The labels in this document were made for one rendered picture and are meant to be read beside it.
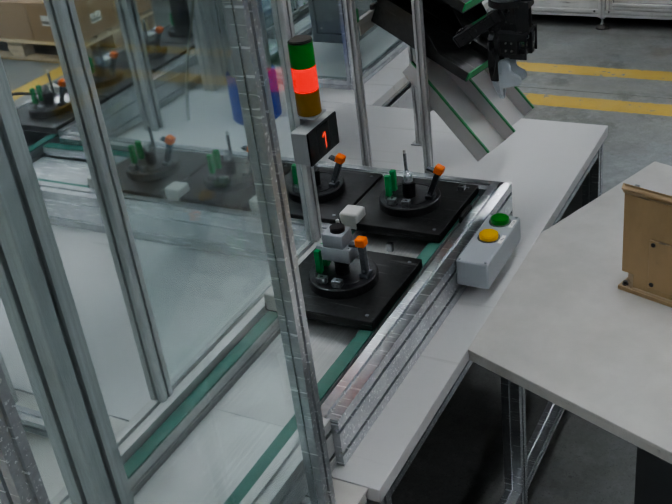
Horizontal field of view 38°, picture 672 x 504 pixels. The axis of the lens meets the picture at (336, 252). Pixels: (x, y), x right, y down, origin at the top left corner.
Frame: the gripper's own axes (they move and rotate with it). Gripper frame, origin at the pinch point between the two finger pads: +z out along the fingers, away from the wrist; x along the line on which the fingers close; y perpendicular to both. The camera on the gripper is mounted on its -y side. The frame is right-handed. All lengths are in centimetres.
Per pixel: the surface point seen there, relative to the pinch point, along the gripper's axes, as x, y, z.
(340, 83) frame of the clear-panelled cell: 80, -83, 35
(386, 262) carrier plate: -30.4, -14.5, 26.2
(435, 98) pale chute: 16.9, -22.0, 10.0
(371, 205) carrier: -8.6, -28.4, 26.3
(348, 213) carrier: -16.7, -29.9, 24.2
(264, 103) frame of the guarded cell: -88, 1, -34
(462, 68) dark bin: 15.5, -14.2, 1.5
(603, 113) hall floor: 272, -45, 123
